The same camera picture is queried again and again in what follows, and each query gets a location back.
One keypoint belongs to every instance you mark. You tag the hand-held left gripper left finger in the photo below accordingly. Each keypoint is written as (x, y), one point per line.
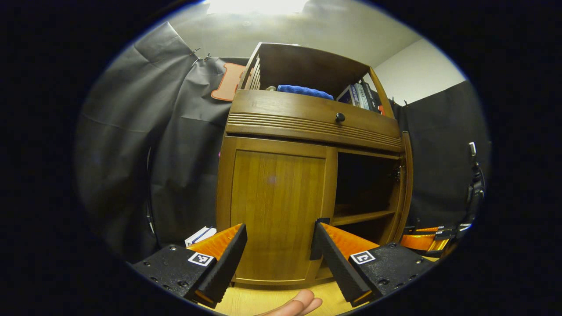
(228, 263)

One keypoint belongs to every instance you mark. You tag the black backdrop cloth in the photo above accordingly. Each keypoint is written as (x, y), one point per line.
(131, 153)

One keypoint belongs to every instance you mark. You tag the wooden cabinet door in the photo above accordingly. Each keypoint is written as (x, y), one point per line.
(406, 184)
(276, 206)

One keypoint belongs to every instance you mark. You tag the grey book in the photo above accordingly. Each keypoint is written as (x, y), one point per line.
(361, 96)

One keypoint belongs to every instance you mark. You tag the wooden inner shelf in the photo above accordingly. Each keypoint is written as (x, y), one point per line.
(360, 217)

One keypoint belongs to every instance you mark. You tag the dark blue book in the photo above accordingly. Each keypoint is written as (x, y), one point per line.
(347, 95)

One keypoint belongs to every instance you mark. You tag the small white box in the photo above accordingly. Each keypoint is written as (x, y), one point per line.
(199, 236)

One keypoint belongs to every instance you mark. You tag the wooden cabinet drawer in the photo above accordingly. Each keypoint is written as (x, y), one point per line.
(285, 107)

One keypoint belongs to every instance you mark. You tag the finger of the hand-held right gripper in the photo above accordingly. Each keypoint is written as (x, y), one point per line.
(432, 229)
(423, 242)

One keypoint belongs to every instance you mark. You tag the wooden double-door shoe cabinet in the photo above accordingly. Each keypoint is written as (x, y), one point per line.
(307, 123)

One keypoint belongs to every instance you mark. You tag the black round drawer knob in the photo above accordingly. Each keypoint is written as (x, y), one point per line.
(340, 117)

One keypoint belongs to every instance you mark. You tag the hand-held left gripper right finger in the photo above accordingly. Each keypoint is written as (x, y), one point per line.
(336, 263)

